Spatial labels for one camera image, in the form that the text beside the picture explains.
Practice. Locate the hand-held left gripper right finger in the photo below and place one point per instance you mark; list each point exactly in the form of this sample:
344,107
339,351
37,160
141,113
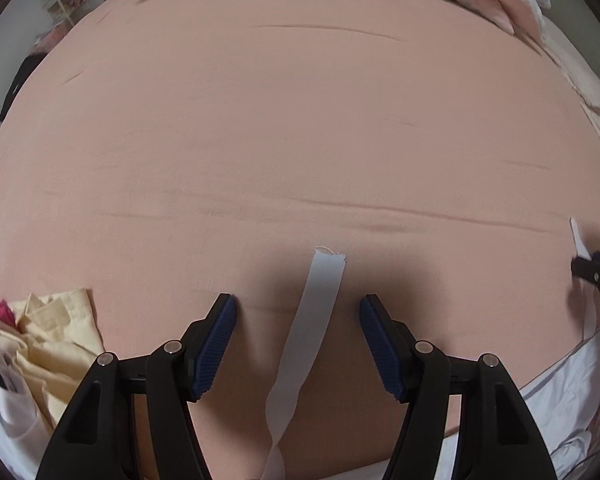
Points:
385,350

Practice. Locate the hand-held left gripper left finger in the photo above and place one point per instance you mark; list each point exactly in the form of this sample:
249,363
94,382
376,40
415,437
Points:
215,350

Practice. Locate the white garment with ties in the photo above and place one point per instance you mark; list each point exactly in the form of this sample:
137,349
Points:
320,300

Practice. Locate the cream shirt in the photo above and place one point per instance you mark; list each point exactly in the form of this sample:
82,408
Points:
55,355

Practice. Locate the checked white pillow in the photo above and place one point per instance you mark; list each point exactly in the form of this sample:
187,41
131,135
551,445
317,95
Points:
575,75

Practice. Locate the white cloth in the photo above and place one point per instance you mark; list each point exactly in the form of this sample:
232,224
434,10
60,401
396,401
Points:
10,420

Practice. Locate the pink bed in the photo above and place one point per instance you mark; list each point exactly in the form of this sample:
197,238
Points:
280,135

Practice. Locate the black bag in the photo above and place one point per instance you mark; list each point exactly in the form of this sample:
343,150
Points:
20,87

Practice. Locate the pink bundle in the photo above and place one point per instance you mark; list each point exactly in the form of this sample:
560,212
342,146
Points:
50,40

